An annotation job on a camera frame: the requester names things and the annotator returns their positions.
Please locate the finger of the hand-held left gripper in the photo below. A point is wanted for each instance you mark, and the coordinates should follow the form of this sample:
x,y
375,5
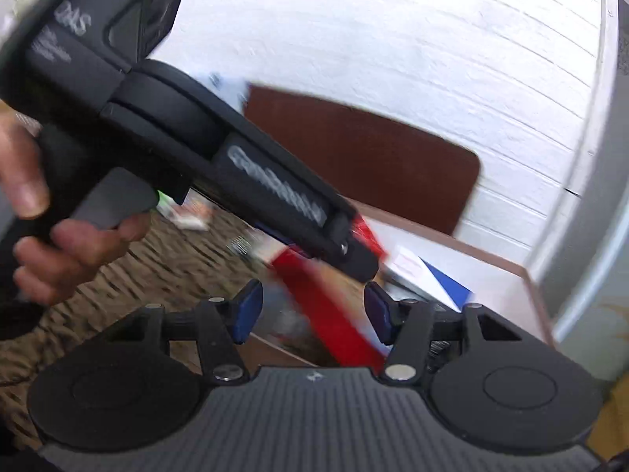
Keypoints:
x,y
356,255

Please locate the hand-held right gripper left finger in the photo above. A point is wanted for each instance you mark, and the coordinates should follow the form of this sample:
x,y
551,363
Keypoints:
x,y
248,312

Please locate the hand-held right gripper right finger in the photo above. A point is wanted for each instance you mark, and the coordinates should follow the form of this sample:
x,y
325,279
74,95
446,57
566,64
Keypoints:
x,y
378,312

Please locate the red gift box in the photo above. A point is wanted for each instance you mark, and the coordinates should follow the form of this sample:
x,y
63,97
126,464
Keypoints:
x,y
324,305

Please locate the white and blue box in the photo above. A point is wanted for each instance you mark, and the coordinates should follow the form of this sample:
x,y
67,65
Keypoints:
x,y
432,275

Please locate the large cardboard box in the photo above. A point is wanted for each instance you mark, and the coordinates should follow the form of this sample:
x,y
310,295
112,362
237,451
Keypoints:
x,y
538,309

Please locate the person's left hand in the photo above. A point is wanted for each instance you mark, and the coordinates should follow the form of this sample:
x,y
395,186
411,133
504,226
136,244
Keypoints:
x,y
64,265

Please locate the brown wooden board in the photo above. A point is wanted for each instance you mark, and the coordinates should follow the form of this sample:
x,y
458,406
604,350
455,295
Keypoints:
x,y
368,157

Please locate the letter-print table mat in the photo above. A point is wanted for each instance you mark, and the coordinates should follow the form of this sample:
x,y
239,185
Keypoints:
x,y
147,280

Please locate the white door frame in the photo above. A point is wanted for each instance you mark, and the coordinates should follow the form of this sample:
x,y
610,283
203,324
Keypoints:
x,y
589,157

